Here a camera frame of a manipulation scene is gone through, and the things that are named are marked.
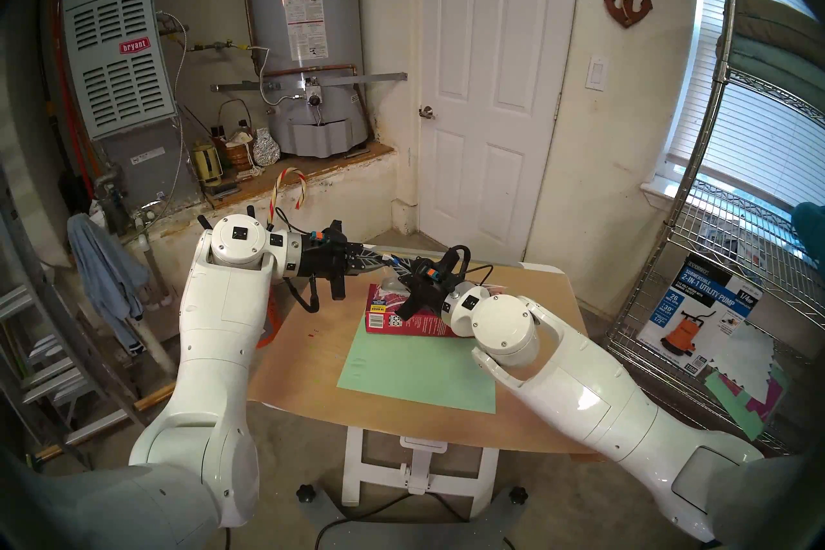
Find white panel door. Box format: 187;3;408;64
420;0;582;265

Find grey metal strap bar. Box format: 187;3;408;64
211;72;408;93

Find white window blinds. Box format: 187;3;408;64
667;0;825;208

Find white scalloped paper sheet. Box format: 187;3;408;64
712;323;784;398

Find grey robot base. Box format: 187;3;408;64
296;484;529;550

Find orange plastic bucket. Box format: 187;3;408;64
257;291;284;350

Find yellow jug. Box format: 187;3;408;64
191;143;224;187

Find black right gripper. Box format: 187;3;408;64
387;256;463;315

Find clear ziplock bag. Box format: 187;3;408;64
367;245;420;308

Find blue hanging cloth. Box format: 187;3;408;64
68;214;150;356

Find brown wicker basket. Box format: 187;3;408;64
218;99;255;172

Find green foam sheet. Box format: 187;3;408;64
704;365;790;441

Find wooden table top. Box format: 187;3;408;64
248;249;610;459

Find striped candy cane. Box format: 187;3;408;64
271;167;308;227

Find white folding table frame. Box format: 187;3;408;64
342;426;500;520

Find red freezer bag box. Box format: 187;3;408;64
365;283;474;338

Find olive grey cushion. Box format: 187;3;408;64
735;0;825;53

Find utility pump box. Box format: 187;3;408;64
637;252;764;379

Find teal fabric item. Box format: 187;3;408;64
791;202;825;285

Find green paper sheet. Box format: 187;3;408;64
336;318;497;415

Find grey Bryant furnace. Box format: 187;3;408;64
61;0;200;214

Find chrome wire shelf rack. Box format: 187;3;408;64
606;0;825;459

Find aluminium ladder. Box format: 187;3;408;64
0;188;159;472

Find crumpled foil wrap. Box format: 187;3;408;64
253;128;282;167

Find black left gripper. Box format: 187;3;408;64
298;228;404;280

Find black floor cable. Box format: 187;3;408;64
315;494;478;550

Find wooden stick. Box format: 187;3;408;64
35;381;178;462

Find wooden platform board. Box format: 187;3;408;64
206;141;395;209

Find magenta foam sheet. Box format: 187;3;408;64
725;375;790;424

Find pale green cushion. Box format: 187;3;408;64
715;33;825;114

